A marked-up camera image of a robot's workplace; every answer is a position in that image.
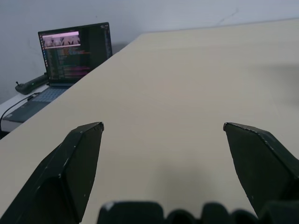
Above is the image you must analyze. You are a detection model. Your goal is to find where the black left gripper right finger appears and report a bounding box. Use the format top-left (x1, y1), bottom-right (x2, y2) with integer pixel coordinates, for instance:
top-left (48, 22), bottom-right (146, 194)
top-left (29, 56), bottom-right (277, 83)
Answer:
top-left (223, 122), bottom-right (299, 219)

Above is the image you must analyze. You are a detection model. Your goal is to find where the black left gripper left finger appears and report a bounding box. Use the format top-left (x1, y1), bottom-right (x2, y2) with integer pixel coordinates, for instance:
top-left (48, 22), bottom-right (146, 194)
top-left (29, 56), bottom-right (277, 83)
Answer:
top-left (0, 121), bottom-right (105, 224)

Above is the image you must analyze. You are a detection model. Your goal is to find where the black handheld remote controller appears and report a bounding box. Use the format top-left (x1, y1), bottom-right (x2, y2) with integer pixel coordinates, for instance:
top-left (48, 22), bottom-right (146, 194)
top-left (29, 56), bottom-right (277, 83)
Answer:
top-left (14, 72), bottom-right (48, 95)

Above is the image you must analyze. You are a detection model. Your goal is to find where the open dark grey laptop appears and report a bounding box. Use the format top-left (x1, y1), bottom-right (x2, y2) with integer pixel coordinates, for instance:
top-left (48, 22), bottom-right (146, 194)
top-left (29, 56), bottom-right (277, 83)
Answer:
top-left (1, 22), bottom-right (114, 123)

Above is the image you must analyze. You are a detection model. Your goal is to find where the black laptop cable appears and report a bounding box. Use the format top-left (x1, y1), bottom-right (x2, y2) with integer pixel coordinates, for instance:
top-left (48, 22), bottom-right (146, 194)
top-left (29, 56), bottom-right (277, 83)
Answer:
top-left (0, 92), bottom-right (41, 133)

